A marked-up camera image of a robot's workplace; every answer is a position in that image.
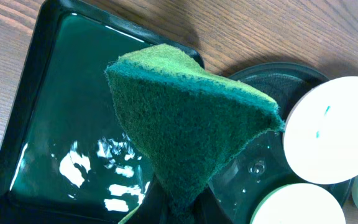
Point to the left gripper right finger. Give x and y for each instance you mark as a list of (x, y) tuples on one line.
[(207, 209)]

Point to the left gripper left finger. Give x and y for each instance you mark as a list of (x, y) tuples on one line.
[(153, 209)]

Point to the green scrubbing sponge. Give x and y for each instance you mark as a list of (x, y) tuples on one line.
[(190, 123)]

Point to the white plate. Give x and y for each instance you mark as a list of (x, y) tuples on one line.
[(320, 141)]

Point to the round black tray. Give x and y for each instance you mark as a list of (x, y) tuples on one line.
[(262, 167)]

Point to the black rectangular tray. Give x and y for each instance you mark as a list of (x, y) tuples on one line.
[(64, 157)]

